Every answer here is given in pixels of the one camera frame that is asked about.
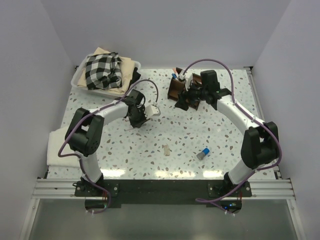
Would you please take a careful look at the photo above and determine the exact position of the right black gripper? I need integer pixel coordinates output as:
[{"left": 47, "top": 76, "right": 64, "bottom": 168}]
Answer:
[{"left": 175, "top": 79, "right": 208, "bottom": 111}]

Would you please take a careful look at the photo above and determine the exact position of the blue tip white pen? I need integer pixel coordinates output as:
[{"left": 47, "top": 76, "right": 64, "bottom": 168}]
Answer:
[{"left": 171, "top": 73, "right": 179, "bottom": 80}]

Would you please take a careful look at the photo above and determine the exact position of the blue grey glue stick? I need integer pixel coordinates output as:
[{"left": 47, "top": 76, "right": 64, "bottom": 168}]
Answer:
[{"left": 196, "top": 148, "right": 210, "bottom": 160}]

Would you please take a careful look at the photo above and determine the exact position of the orange tip white pen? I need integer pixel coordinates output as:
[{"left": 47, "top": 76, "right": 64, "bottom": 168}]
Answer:
[{"left": 173, "top": 68, "right": 180, "bottom": 80}]

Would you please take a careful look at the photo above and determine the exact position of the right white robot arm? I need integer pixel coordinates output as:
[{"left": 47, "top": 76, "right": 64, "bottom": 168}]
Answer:
[{"left": 175, "top": 70, "right": 280, "bottom": 197}]

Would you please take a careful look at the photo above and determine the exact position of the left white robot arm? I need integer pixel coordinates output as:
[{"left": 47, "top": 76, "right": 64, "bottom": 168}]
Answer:
[{"left": 64, "top": 90, "right": 148, "bottom": 196}]

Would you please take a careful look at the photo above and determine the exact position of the brown wooden desk organizer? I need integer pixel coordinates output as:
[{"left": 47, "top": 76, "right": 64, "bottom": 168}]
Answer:
[{"left": 167, "top": 67, "right": 202, "bottom": 110}]

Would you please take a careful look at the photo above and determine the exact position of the beige eraser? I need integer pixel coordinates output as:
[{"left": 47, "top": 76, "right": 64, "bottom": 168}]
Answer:
[{"left": 162, "top": 144, "right": 171, "bottom": 156}]

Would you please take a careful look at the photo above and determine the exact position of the black folded cloth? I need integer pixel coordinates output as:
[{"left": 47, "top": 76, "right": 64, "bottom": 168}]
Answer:
[{"left": 128, "top": 67, "right": 141, "bottom": 89}]

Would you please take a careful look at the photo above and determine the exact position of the beige folded cloth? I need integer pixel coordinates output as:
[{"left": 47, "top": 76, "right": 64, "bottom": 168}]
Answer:
[{"left": 77, "top": 47, "right": 137, "bottom": 95}]

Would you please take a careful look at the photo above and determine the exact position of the white plastic laundry basket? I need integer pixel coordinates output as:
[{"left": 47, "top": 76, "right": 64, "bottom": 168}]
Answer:
[{"left": 70, "top": 55, "right": 142, "bottom": 99}]

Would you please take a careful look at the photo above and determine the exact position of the black white checkered cloth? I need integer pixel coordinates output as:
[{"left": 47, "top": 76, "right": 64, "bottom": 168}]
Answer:
[{"left": 84, "top": 52, "right": 122, "bottom": 90}]

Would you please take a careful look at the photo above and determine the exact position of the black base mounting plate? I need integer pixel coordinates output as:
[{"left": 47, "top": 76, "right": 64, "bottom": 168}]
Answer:
[{"left": 74, "top": 178, "right": 253, "bottom": 210}]

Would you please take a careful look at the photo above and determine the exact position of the white folded towel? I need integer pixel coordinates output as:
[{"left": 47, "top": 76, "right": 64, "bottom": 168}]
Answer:
[{"left": 46, "top": 126, "right": 83, "bottom": 168}]

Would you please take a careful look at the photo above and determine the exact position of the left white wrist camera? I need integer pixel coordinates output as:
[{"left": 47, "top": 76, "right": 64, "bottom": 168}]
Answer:
[{"left": 144, "top": 105, "right": 161, "bottom": 119}]

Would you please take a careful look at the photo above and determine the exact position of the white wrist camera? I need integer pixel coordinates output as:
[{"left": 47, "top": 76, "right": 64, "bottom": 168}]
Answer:
[
  {"left": 144, "top": 105, "right": 161, "bottom": 119},
  {"left": 179, "top": 72, "right": 194, "bottom": 90}
]

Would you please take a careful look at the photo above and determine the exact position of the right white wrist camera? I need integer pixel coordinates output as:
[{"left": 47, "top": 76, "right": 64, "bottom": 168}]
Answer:
[{"left": 179, "top": 72, "right": 194, "bottom": 90}]

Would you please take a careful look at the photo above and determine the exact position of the aluminium frame rail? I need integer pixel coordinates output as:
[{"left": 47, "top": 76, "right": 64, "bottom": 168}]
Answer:
[{"left": 31, "top": 178, "right": 296, "bottom": 200}]

